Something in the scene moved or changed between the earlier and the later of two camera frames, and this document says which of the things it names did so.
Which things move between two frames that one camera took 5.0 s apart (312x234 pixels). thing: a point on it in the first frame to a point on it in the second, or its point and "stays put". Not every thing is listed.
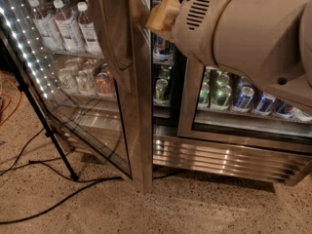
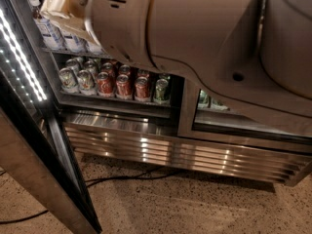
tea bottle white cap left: (46, 26) stays put
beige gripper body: (196, 26) to (118, 26)
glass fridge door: (87, 50) to (34, 150)
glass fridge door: (214, 103) stays put
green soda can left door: (161, 92) stays put
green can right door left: (204, 96) stays put
